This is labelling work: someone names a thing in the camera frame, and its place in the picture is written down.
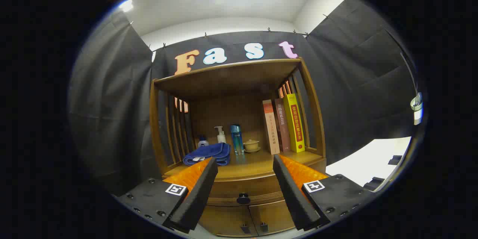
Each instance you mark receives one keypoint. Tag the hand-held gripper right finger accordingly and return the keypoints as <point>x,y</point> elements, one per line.
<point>293,194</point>

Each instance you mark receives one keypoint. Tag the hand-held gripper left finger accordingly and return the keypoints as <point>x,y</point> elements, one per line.
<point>199,194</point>

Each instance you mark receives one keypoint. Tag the wooden drawer with black knob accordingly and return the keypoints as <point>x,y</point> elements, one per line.
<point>246,185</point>

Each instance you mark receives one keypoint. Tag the wooden cabinet door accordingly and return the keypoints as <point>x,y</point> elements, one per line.
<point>272,216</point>
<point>224,218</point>

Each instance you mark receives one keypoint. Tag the wooden countertop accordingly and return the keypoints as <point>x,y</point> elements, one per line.
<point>250,166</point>

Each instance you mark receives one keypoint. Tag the white-topped grey drawer unit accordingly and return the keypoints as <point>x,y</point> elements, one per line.
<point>366,162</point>

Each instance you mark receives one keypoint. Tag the wooden cabinet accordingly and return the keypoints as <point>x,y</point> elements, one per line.
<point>231,78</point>

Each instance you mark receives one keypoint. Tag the folded blue towel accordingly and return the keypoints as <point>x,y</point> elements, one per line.
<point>209,151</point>

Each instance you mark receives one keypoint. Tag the small white blue-capped bottle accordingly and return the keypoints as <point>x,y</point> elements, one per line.
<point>203,142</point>

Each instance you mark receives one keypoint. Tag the white pump bottle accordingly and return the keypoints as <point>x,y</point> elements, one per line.
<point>221,137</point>

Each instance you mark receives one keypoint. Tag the beige lidded teacup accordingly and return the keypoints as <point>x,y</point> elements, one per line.
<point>251,145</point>

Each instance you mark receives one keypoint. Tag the tall blue bottle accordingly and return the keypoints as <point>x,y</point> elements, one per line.
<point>236,140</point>

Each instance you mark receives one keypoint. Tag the beige orange book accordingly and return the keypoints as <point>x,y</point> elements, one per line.
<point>271,130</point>

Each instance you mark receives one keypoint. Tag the brown book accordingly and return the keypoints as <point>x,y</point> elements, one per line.
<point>283,127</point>

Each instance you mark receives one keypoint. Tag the yellow book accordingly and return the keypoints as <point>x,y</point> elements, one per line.
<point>295,123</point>

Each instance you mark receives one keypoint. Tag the small black block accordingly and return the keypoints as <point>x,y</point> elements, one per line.
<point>373,183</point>

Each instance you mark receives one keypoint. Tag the white round device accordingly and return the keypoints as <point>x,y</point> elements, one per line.
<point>416,102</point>

